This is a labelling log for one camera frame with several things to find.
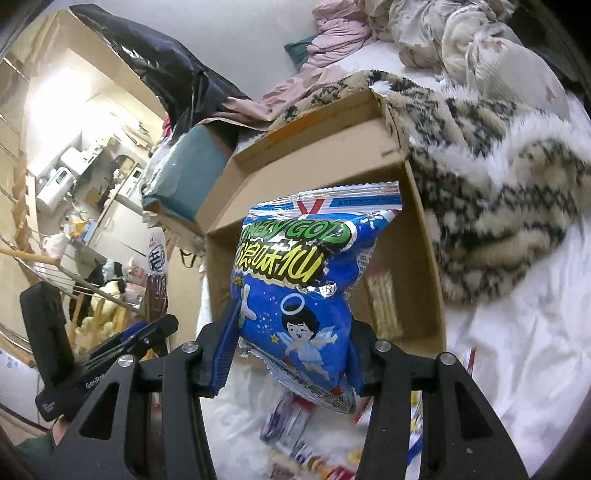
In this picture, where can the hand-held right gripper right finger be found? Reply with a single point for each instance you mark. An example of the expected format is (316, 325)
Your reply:
(364, 364)

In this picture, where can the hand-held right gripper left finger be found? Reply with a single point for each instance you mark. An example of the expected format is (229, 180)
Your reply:
(225, 360)

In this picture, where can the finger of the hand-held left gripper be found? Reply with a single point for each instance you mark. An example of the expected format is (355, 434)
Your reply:
(138, 337)

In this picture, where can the blue puffed snack bag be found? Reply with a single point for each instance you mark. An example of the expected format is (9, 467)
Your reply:
(295, 286)

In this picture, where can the cardboard box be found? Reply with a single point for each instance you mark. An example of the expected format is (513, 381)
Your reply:
(295, 184)

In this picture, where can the person's left forearm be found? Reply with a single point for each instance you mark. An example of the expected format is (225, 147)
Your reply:
(37, 450)

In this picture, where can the person's left hand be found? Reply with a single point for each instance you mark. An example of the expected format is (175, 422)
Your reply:
(60, 429)

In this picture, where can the yellow plush toy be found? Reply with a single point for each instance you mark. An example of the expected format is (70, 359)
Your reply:
(104, 304)

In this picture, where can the metal drying rack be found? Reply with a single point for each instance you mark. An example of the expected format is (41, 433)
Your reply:
(46, 277)

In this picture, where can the beige wafer packet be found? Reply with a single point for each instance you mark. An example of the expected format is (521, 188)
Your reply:
(383, 304)

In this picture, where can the blue red white snack packet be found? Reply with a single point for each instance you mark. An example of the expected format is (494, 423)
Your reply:
(284, 420)

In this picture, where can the white plastic bag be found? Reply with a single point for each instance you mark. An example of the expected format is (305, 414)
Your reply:
(54, 244)

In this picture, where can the white cabinet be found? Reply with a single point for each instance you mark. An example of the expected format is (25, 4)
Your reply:
(120, 230)

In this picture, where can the white kitchen appliance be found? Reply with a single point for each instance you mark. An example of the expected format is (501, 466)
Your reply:
(55, 191)

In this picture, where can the white bed sheet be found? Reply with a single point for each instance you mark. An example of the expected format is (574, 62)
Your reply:
(508, 369)

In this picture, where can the white washing machine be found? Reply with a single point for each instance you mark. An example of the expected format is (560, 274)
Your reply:
(131, 187)

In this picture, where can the teal cushion in plastic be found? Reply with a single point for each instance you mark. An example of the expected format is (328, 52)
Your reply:
(189, 170)

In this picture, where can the beige black fur blanket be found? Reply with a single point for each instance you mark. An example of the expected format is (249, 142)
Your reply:
(485, 184)

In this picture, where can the black plastic bag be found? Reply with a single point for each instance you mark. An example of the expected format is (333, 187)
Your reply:
(175, 69)

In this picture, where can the pink clothes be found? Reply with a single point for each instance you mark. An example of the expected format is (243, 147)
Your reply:
(332, 50)

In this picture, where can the dark green pillow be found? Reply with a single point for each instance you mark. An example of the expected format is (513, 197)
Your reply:
(298, 50)

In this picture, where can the cream floral quilt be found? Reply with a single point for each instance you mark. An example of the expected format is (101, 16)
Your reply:
(485, 46)

